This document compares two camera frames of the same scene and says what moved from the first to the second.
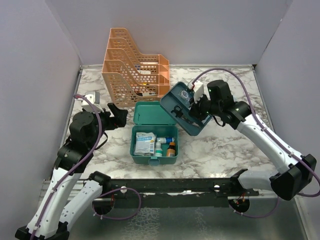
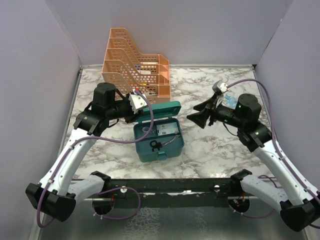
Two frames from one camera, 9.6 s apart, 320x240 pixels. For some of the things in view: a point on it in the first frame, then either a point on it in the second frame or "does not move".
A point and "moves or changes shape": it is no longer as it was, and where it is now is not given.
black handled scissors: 179,113 → 154,144
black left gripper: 120,116 → 132,117
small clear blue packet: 185,95 → 145,129
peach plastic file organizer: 129,77 does not move
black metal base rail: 173,193 does not move
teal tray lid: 171,99 → 165,135
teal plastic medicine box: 154,135 moves or changes shape
